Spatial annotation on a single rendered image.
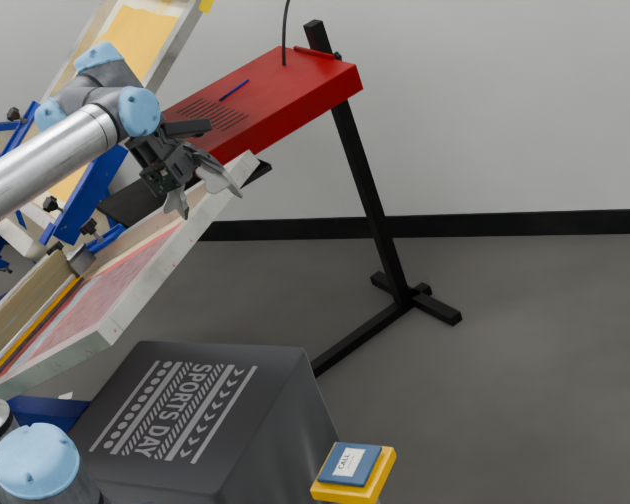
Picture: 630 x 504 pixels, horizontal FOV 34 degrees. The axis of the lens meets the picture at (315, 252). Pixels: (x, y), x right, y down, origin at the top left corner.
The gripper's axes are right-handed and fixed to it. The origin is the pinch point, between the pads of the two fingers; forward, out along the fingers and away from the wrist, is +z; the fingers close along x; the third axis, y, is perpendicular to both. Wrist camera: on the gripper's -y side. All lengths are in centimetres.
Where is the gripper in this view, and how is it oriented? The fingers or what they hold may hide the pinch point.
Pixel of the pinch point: (216, 207)
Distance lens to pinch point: 185.9
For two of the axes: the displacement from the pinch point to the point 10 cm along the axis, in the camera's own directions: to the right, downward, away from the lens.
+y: -3.9, 6.0, -7.0
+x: 7.4, -2.4, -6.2
